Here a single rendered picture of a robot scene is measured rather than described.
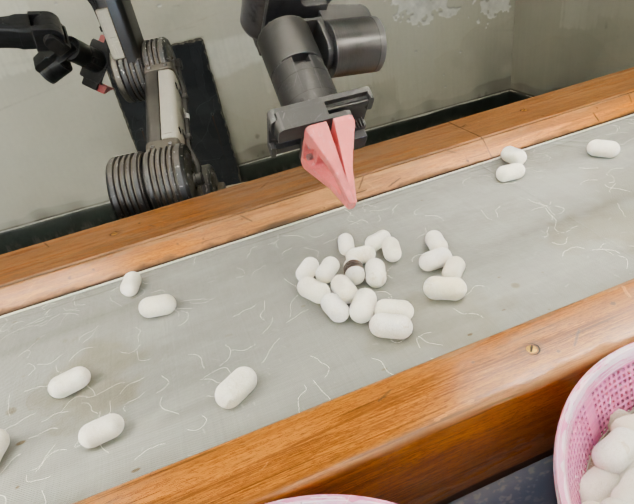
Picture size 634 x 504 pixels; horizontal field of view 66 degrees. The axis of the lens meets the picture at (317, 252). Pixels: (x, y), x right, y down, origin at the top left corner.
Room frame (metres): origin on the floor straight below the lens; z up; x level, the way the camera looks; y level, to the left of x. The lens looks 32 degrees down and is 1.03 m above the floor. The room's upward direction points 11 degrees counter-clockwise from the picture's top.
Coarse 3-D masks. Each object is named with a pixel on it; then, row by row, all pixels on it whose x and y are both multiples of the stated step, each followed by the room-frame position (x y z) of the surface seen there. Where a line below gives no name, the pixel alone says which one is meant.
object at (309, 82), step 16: (288, 64) 0.49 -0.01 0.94; (304, 64) 0.48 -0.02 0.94; (320, 64) 0.49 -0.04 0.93; (272, 80) 0.50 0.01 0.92; (288, 80) 0.48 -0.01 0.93; (304, 80) 0.47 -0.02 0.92; (320, 80) 0.47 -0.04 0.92; (288, 96) 0.47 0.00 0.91; (304, 96) 0.46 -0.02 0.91; (320, 96) 0.46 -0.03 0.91; (336, 96) 0.45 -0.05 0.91; (352, 96) 0.45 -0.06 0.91; (368, 96) 0.45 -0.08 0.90; (272, 112) 0.44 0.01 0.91; (352, 112) 0.47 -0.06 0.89; (272, 128) 0.44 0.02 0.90; (272, 144) 0.46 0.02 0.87; (288, 144) 0.47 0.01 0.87
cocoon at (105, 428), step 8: (104, 416) 0.26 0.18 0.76; (112, 416) 0.26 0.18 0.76; (120, 416) 0.26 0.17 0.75; (88, 424) 0.26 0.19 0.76; (96, 424) 0.26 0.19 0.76; (104, 424) 0.26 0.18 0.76; (112, 424) 0.26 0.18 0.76; (120, 424) 0.26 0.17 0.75; (80, 432) 0.25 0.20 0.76; (88, 432) 0.25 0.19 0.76; (96, 432) 0.25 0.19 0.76; (104, 432) 0.25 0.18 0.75; (112, 432) 0.25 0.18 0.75; (120, 432) 0.26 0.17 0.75; (80, 440) 0.25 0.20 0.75; (88, 440) 0.25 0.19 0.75; (96, 440) 0.25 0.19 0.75; (104, 440) 0.25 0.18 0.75
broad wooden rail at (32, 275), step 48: (576, 96) 0.71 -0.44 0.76; (624, 96) 0.68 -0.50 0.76; (384, 144) 0.68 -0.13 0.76; (432, 144) 0.64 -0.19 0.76; (480, 144) 0.62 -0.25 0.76; (528, 144) 0.62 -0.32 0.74; (240, 192) 0.61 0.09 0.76; (288, 192) 0.58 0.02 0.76; (384, 192) 0.57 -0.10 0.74; (96, 240) 0.55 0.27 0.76; (144, 240) 0.52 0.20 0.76; (192, 240) 0.52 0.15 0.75; (0, 288) 0.48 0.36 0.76; (48, 288) 0.48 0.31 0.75
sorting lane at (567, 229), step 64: (448, 192) 0.54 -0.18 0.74; (512, 192) 0.51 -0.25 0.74; (576, 192) 0.48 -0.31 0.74; (192, 256) 0.51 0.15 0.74; (256, 256) 0.48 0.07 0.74; (320, 256) 0.45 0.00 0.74; (512, 256) 0.38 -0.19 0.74; (576, 256) 0.36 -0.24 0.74; (0, 320) 0.45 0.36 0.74; (64, 320) 0.43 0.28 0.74; (128, 320) 0.40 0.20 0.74; (192, 320) 0.38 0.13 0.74; (256, 320) 0.36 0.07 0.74; (320, 320) 0.34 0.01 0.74; (448, 320) 0.31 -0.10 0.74; (512, 320) 0.30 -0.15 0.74; (0, 384) 0.34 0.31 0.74; (128, 384) 0.31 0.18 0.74; (192, 384) 0.30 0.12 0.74; (256, 384) 0.28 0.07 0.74; (320, 384) 0.27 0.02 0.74; (64, 448) 0.26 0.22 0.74; (128, 448) 0.24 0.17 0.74; (192, 448) 0.23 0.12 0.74
